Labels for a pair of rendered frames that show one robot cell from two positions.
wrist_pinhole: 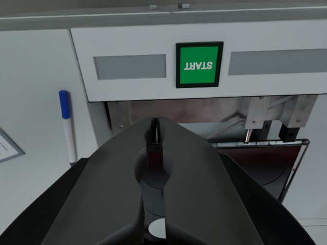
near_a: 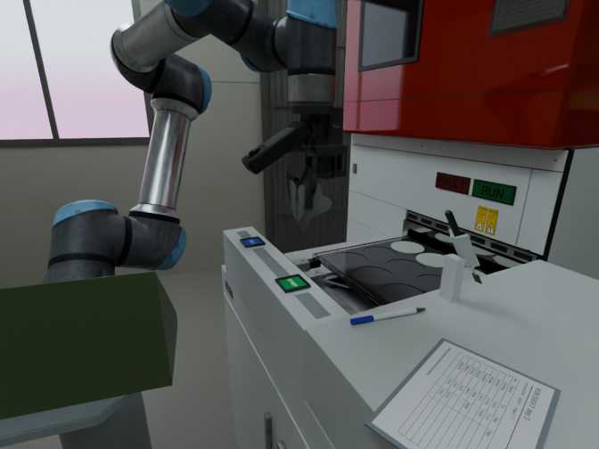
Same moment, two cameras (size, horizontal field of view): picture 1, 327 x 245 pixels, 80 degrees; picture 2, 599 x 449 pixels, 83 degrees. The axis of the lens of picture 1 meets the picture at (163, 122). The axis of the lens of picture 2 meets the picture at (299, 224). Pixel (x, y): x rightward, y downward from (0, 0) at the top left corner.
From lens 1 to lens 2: 56 cm
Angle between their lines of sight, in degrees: 61
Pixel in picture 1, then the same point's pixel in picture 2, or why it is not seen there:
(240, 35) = (268, 278)
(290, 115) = (301, 264)
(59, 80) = (344, 327)
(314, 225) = (377, 232)
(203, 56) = (286, 282)
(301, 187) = not seen: hidden behind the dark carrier
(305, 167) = not seen: hidden behind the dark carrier
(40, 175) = (462, 329)
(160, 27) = (281, 299)
